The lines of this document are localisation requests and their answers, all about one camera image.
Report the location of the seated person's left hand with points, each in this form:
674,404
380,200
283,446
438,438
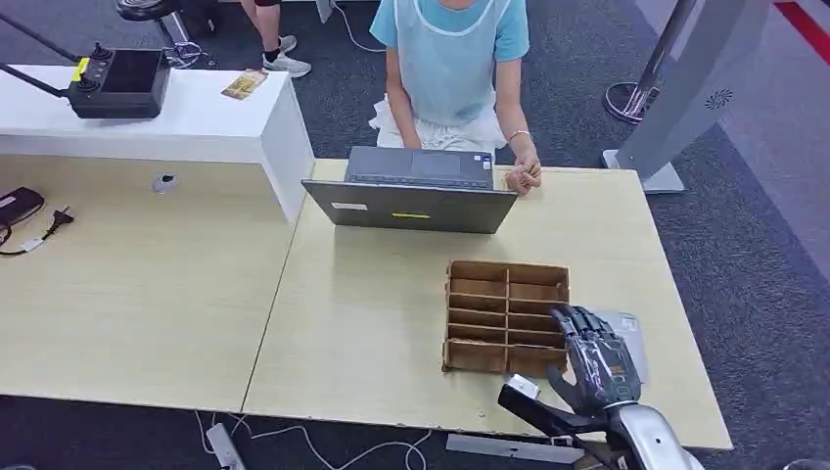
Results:
524,174

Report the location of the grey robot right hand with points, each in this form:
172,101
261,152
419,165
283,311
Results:
603,370

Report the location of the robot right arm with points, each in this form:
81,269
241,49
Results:
648,434

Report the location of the wooden divided card box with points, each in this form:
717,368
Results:
506,318

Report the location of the grey laptop with yellow sticker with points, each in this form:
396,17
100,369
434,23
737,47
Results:
415,207

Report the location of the grey desk foot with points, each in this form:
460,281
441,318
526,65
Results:
512,449

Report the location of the seated person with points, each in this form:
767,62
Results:
447,65

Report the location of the grey kiosk stand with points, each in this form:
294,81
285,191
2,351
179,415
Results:
700,84

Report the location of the standing person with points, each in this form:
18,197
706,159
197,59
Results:
271,39

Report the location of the yellow brown printed card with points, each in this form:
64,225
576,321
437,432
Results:
244,84

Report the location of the red barrier belt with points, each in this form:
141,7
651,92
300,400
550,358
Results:
807,26

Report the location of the white raised counter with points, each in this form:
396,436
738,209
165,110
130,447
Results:
194,123

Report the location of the grey desk grommet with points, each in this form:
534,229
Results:
165,183

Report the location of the white power strip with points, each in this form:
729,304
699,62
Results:
225,447

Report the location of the black remote controller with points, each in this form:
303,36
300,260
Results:
123,84

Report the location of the chrome stool base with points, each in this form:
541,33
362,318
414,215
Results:
142,9

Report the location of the black rod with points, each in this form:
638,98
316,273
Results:
32,79
39,39

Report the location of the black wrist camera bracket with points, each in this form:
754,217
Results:
544,415

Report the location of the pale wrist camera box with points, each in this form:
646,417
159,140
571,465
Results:
522,386

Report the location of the chrome stanchion post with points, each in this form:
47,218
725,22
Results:
629,100

